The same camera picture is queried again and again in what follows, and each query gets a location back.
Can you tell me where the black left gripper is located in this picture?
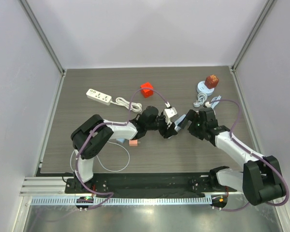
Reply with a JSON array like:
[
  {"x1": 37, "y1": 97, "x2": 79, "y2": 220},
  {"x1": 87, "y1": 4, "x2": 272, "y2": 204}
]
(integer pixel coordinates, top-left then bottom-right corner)
[{"x1": 146, "y1": 113, "x2": 178, "y2": 138}]

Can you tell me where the pink plug adapter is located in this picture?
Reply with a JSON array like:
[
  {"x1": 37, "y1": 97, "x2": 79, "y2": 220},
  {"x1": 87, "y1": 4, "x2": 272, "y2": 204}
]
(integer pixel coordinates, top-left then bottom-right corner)
[{"x1": 129, "y1": 140, "x2": 140, "y2": 147}]

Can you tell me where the orange-red cube socket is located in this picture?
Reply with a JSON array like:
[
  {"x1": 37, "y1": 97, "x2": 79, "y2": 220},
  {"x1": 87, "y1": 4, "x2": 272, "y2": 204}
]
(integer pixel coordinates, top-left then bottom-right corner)
[{"x1": 140, "y1": 82, "x2": 154, "y2": 98}]

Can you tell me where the light blue charger plug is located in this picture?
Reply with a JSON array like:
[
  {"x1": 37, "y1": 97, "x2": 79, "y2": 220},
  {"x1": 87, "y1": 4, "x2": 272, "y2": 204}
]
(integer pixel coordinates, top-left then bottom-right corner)
[{"x1": 116, "y1": 138, "x2": 126, "y2": 144}]

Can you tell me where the white power strip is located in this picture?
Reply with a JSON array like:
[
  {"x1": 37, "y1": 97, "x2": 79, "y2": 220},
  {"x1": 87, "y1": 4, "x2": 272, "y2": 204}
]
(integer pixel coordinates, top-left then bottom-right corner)
[{"x1": 86, "y1": 89, "x2": 112, "y2": 105}]

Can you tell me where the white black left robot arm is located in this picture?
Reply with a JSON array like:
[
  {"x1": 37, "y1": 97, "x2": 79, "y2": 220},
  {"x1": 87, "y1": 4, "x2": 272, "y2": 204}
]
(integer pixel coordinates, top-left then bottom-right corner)
[{"x1": 71, "y1": 106, "x2": 177, "y2": 193}]

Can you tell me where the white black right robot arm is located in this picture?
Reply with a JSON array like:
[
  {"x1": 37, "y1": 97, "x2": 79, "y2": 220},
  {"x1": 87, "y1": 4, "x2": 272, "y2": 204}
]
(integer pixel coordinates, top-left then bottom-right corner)
[{"x1": 180, "y1": 108, "x2": 289, "y2": 205}]

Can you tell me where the round light blue socket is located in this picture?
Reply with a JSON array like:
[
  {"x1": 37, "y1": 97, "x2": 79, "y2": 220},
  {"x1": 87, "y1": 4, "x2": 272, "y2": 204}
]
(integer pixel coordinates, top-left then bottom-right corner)
[{"x1": 196, "y1": 81, "x2": 215, "y2": 96}]

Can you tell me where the dark red cube adapter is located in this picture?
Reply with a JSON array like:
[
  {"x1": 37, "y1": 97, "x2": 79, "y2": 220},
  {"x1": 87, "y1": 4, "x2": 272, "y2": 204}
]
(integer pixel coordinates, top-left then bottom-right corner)
[{"x1": 204, "y1": 75, "x2": 219, "y2": 89}]

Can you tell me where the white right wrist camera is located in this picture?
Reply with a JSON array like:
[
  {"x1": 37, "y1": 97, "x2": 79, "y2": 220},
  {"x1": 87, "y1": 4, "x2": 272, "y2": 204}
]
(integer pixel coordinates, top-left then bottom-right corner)
[{"x1": 203, "y1": 101, "x2": 211, "y2": 108}]

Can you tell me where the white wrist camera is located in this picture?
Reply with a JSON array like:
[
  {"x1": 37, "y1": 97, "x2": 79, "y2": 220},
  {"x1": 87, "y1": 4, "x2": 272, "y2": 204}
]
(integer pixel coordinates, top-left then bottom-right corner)
[
  {"x1": 203, "y1": 101, "x2": 211, "y2": 108},
  {"x1": 163, "y1": 101, "x2": 178, "y2": 125}
]

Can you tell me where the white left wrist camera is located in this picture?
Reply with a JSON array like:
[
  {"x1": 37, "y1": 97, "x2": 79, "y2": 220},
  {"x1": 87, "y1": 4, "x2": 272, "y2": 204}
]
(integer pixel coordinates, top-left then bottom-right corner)
[{"x1": 163, "y1": 101, "x2": 178, "y2": 125}]

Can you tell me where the small white plug cable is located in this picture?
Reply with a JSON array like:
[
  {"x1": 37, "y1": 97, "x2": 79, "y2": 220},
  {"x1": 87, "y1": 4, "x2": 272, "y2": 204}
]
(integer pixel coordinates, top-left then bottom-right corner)
[{"x1": 192, "y1": 93, "x2": 208, "y2": 108}]

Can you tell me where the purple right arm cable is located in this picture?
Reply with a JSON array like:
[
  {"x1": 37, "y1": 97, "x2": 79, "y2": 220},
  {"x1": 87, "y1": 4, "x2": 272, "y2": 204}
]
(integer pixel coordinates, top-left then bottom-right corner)
[{"x1": 211, "y1": 99, "x2": 290, "y2": 212}]

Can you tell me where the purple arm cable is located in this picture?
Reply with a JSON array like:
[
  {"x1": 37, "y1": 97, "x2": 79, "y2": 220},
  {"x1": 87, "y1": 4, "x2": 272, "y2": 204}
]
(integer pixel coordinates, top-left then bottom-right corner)
[
  {"x1": 73, "y1": 88, "x2": 169, "y2": 196},
  {"x1": 211, "y1": 99, "x2": 290, "y2": 212}
]

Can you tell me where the coiled white power cable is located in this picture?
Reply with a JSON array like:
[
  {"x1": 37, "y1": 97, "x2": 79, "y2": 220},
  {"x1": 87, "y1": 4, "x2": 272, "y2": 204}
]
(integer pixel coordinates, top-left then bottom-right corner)
[{"x1": 110, "y1": 97, "x2": 143, "y2": 114}]

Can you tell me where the aluminium frame post right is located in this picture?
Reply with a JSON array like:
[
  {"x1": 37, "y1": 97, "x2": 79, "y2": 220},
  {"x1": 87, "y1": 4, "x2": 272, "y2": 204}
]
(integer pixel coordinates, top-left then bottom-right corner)
[{"x1": 230, "y1": 0, "x2": 276, "y2": 73}]

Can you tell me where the aluminium frame post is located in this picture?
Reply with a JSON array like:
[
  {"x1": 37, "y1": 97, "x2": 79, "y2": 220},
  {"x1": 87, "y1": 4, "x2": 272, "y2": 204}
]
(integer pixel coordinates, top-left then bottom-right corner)
[
  {"x1": 230, "y1": 0, "x2": 276, "y2": 73},
  {"x1": 18, "y1": 0, "x2": 65, "y2": 76}
]

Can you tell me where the thin white charging cable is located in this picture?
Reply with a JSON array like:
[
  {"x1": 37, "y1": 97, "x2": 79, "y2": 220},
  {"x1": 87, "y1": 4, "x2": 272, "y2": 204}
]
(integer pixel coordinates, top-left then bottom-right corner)
[{"x1": 70, "y1": 141, "x2": 131, "y2": 173}]

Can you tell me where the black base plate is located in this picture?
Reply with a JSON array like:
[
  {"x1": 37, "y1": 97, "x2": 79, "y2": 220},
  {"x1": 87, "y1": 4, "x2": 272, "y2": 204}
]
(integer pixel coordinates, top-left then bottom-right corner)
[{"x1": 64, "y1": 172, "x2": 237, "y2": 197}]

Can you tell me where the white slotted cable duct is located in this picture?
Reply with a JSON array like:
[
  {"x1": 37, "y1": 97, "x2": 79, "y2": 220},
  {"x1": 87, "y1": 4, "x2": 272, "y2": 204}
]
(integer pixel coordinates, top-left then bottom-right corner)
[{"x1": 31, "y1": 196, "x2": 212, "y2": 206}]

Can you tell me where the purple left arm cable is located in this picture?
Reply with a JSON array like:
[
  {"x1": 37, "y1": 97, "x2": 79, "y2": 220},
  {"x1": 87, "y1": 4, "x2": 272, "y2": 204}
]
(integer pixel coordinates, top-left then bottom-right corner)
[{"x1": 73, "y1": 88, "x2": 169, "y2": 196}]

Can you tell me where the aluminium rail front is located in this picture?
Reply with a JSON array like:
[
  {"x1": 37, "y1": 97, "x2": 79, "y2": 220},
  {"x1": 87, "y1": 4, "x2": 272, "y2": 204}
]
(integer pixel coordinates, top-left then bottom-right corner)
[{"x1": 20, "y1": 175, "x2": 285, "y2": 195}]

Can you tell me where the aluminium frame post left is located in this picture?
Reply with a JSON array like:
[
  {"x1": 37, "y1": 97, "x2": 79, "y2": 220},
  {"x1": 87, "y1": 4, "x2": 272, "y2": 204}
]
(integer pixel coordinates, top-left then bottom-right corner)
[{"x1": 18, "y1": 0, "x2": 65, "y2": 76}]

